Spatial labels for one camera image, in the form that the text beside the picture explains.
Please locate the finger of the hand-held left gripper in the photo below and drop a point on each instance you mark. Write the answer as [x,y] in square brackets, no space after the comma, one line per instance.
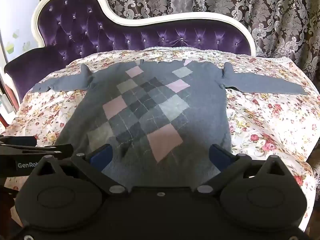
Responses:
[53,150]
[17,140]

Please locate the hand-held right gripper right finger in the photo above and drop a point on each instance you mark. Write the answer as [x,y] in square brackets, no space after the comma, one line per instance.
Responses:
[220,155]

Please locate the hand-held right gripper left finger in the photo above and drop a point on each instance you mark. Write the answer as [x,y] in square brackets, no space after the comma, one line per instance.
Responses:
[101,158]

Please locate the grey argyle sweater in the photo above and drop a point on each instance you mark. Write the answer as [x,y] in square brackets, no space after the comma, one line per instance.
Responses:
[150,105]

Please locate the floral quilted blanket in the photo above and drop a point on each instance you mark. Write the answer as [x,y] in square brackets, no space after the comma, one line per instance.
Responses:
[262,120]

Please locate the purple tufted headboard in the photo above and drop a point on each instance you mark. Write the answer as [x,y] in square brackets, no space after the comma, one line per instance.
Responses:
[75,30]

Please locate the green cupcake wall sticker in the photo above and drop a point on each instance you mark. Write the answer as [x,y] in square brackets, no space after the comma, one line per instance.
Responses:
[16,33]
[10,47]
[26,45]

